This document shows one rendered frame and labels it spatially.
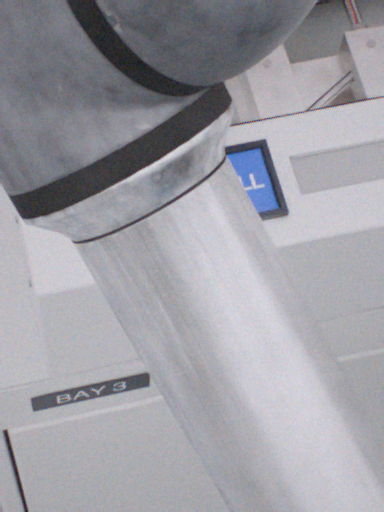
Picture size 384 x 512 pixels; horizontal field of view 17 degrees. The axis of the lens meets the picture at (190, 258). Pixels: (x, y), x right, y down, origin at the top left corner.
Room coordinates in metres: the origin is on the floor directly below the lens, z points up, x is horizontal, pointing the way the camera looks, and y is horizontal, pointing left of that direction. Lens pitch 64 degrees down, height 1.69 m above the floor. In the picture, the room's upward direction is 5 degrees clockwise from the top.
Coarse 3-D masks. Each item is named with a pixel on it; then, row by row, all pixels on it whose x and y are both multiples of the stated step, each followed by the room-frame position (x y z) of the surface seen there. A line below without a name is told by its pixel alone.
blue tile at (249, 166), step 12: (228, 156) 0.44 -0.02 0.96; (240, 156) 0.44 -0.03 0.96; (252, 156) 0.44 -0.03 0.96; (240, 168) 0.43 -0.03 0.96; (252, 168) 0.43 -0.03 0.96; (264, 168) 0.43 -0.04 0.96; (240, 180) 0.42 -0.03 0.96; (252, 180) 0.42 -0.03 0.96; (264, 180) 0.42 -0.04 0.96; (252, 192) 0.41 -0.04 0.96; (264, 192) 0.41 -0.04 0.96; (264, 204) 0.40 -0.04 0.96; (276, 204) 0.41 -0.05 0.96
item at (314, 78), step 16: (304, 64) 0.58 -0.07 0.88; (320, 64) 0.58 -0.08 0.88; (336, 64) 0.58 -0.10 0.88; (304, 80) 0.56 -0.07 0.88; (320, 80) 0.56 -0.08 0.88; (336, 80) 0.56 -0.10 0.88; (240, 96) 0.54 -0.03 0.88; (304, 96) 0.55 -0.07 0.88; (320, 96) 0.55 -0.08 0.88; (336, 96) 0.55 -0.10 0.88; (352, 96) 0.55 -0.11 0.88; (240, 112) 0.53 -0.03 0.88
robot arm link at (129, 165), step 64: (0, 0) 0.33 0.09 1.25; (64, 0) 0.32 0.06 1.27; (0, 64) 0.31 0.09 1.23; (64, 64) 0.31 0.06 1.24; (128, 64) 0.31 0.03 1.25; (0, 128) 0.30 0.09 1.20; (64, 128) 0.30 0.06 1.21; (128, 128) 0.30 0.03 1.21; (192, 128) 0.31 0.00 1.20; (64, 192) 0.28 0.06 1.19; (128, 192) 0.28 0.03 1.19; (192, 192) 0.29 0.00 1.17; (128, 256) 0.26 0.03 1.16; (192, 256) 0.27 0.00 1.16; (256, 256) 0.28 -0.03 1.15; (128, 320) 0.25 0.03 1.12; (192, 320) 0.24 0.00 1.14; (256, 320) 0.25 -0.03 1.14; (192, 384) 0.22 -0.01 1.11; (256, 384) 0.22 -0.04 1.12; (320, 384) 0.23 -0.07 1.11; (256, 448) 0.20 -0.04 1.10; (320, 448) 0.20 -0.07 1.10
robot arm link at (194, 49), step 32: (96, 0) 0.32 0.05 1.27; (128, 0) 0.31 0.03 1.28; (160, 0) 0.31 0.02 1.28; (192, 0) 0.31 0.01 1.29; (224, 0) 0.32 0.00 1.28; (256, 0) 0.32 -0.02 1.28; (288, 0) 0.33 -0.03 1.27; (128, 32) 0.31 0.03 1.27; (160, 32) 0.31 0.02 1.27; (192, 32) 0.31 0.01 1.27; (224, 32) 0.31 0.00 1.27; (256, 32) 0.32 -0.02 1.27; (288, 32) 0.33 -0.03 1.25; (160, 64) 0.30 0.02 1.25; (192, 64) 0.31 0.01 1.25; (224, 64) 0.31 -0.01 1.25
